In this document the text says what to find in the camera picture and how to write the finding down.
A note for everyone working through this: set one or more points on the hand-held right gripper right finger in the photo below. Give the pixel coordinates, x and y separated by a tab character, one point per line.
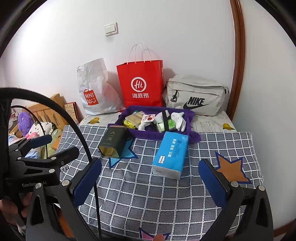
214	184

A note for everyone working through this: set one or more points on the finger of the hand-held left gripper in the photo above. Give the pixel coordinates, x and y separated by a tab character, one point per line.
62	155
41	140

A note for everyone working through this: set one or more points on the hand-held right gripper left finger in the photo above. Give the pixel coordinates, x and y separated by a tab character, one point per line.
86	183

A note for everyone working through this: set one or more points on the yellow striped pouch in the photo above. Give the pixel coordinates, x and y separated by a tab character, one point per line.
129	124

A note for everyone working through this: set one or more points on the white cotton glove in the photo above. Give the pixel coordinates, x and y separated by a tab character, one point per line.
179	120

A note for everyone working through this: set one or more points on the purple fleece cloth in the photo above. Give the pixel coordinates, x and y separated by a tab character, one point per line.
143	135

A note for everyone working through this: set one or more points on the white sponge block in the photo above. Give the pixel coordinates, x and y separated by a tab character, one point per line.
159	118

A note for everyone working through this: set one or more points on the white tomato print sachet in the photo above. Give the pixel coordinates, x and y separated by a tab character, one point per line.
148	118

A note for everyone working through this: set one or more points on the person's left hand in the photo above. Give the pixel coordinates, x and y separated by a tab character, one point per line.
11	206

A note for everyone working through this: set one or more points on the white spotted plush toy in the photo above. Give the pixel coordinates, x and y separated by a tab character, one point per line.
39	127

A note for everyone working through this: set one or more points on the green plush toy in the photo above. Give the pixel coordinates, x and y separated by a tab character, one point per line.
55	135

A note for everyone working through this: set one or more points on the purple plush toy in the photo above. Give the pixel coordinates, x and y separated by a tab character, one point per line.
25	122

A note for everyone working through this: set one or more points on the patterned cardboard box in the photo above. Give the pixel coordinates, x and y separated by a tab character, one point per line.
70	111

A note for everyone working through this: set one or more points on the wooden headboard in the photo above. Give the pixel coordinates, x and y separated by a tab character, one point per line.
57	99

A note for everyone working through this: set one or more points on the dark green tin box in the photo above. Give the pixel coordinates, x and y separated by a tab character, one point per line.
111	141

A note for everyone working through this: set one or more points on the blue tissue pack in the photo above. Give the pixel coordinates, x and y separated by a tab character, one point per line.
170	153

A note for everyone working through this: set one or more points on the mango print bed sheet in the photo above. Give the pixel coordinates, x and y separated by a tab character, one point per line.
208	125

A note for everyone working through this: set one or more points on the grey checked blanket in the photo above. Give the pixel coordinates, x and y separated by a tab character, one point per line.
150	197

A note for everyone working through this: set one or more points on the white plastic shopping bag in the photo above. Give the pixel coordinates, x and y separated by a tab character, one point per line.
94	78

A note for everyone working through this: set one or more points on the grey waist bag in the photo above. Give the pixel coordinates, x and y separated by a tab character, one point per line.
196	88

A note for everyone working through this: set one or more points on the red paper shopping bag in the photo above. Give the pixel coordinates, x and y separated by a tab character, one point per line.
138	71

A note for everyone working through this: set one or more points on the brown wooden door frame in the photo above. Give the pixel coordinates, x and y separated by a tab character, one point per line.
239	58

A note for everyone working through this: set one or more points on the white light switch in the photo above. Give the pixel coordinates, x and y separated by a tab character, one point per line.
111	29

